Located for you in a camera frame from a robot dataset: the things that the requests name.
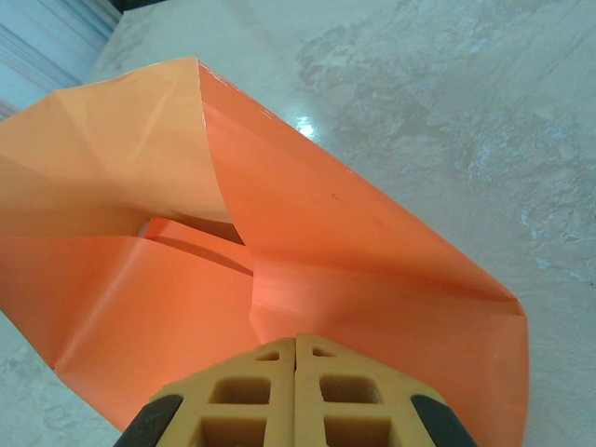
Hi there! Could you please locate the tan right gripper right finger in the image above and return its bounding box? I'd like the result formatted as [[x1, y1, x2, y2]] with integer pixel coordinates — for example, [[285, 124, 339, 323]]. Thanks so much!
[[295, 332, 472, 447]]

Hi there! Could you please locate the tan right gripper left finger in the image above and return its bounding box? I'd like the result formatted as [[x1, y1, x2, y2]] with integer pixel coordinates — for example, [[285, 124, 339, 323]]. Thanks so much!
[[115, 337, 297, 447]]

